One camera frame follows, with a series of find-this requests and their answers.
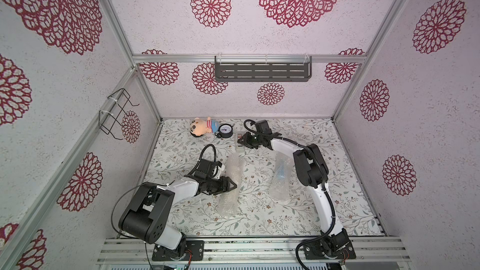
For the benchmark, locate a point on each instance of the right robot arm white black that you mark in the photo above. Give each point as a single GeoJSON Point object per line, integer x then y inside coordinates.
{"type": "Point", "coordinates": [310, 166]}

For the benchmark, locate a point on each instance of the black alarm clock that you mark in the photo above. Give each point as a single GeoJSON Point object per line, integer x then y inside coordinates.
{"type": "Point", "coordinates": [224, 131]}

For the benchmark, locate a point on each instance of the dark grey wall shelf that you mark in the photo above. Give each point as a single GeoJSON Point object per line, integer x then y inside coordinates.
{"type": "Point", "coordinates": [262, 72]}

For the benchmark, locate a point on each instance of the black wire wall rack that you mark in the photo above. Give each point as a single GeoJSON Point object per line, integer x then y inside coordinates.
{"type": "Point", "coordinates": [111, 116]}

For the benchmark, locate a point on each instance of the aluminium rail base frame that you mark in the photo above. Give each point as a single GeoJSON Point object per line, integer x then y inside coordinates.
{"type": "Point", "coordinates": [249, 250]}

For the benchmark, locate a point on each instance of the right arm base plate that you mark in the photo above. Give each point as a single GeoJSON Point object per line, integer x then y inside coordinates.
{"type": "Point", "coordinates": [335, 247]}

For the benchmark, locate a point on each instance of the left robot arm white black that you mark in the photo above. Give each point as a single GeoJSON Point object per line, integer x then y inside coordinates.
{"type": "Point", "coordinates": [146, 215]}

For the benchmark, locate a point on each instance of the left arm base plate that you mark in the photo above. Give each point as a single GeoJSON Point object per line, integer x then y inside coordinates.
{"type": "Point", "coordinates": [187, 250]}

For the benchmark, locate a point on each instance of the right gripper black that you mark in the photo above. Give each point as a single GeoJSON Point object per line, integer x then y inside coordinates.
{"type": "Point", "coordinates": [249, 140]}

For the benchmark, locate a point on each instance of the bubble wrap sheet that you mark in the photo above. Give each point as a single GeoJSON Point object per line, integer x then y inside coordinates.
{"type": "Point", "coordinates": [228, 202]}
{"type": "Point", "coordinates": [279, 189]}

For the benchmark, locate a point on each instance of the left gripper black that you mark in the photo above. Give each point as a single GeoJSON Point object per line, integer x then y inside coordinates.
{"type": "Point", "coordinates": [225, 185]}

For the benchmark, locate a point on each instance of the plush boy doll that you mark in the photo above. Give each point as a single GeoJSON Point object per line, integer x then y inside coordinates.
{"type": "Point", "coordinates": [200, 127]}

